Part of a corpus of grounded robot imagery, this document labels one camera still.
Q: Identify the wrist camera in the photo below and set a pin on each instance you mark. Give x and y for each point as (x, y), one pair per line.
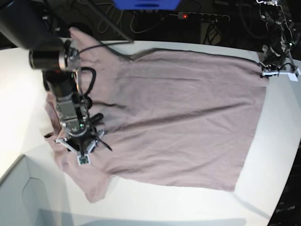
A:
(83, 159)
(293, 76)

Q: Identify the mauve t-shirt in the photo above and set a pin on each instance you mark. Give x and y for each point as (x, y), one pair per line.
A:
(172, 118)

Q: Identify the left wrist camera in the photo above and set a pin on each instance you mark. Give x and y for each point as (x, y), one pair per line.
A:
(293, 76)

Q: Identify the blue plastic bin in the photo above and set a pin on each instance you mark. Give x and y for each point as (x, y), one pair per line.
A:
(146, 4)

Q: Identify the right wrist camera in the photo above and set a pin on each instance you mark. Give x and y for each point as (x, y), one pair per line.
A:
(83, 159)

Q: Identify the black power strip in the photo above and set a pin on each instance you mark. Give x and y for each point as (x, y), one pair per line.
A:
(203, 17)

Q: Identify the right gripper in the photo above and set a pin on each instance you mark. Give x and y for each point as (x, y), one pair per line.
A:
(85, 144)

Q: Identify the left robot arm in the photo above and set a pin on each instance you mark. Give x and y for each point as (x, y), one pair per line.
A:
(277, 58)

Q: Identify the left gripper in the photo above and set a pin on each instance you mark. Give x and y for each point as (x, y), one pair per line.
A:
(277, 70)

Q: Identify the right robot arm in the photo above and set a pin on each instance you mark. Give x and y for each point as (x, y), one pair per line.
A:
(60, 63)

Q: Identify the white cardboard box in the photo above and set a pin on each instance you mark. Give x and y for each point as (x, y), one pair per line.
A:
(32, 196)

